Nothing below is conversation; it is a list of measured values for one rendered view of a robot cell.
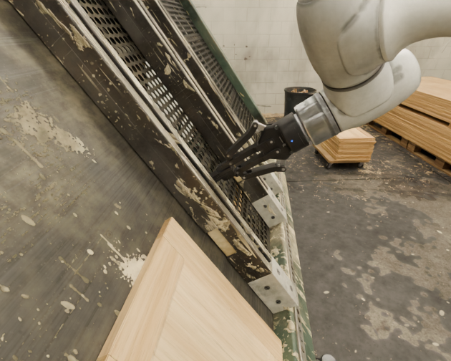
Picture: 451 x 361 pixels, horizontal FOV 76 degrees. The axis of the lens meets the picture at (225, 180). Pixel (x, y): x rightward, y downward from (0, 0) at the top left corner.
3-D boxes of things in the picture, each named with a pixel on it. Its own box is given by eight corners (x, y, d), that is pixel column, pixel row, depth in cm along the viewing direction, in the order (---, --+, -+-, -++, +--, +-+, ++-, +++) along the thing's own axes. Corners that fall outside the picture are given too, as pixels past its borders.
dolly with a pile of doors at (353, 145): (369, 170, 347) (377, 138, 328) (326, 171, 344) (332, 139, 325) (346, 150, 401) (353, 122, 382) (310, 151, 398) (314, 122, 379)
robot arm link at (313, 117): (314, 87, 58) (288, 103, 60) (323, 97, 50) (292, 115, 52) (333, 124, 61) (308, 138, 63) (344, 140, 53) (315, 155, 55)
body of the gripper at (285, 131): (309, 137, 62) (271, 158, 66) (290, 104, 59) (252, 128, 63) (314, 151, 56) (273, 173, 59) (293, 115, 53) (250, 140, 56)
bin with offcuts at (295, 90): (316, 133, 464) (322, 92, 433) (284, 134, 461) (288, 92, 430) (306, 124, 509) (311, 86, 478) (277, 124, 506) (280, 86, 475)
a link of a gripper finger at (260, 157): (277, 140, 62) (280, 145, 62) (234, 165, 66) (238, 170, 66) (278, 147, 58) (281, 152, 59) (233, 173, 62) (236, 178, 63)
